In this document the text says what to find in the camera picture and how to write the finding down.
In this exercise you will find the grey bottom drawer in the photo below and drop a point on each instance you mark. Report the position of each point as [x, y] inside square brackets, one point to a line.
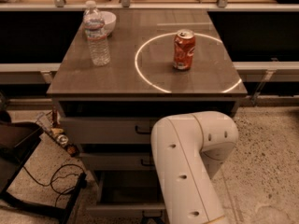
[127, 194]

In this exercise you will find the grey drawer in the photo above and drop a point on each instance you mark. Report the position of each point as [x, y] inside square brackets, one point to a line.
[108, 130]
[127, 194]
[117, 161]

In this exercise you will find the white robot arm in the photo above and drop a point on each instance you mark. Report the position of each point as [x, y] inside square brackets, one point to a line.
[188, 150]

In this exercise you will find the grey drawer cabinet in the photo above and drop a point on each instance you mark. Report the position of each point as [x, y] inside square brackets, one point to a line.
[140, 80]

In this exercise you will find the grey top drawer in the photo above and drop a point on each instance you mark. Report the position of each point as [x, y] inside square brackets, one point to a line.
[108, 130]

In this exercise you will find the grey middle drawer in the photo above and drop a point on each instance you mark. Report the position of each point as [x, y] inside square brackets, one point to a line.
[117, 161]

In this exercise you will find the orange soda can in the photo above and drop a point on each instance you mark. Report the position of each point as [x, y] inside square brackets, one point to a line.
[184, 46]

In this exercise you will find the white bowl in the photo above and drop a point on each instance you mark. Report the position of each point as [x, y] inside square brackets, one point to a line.
[110, 21]

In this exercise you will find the clear plastic water bottle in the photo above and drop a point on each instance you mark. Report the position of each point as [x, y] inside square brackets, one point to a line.
[94, 28]

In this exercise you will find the snack basket on floor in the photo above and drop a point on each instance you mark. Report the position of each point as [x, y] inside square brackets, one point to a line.
[48, 121]

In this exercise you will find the dark chair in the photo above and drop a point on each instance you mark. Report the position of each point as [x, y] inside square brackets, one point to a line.
[18, 141]

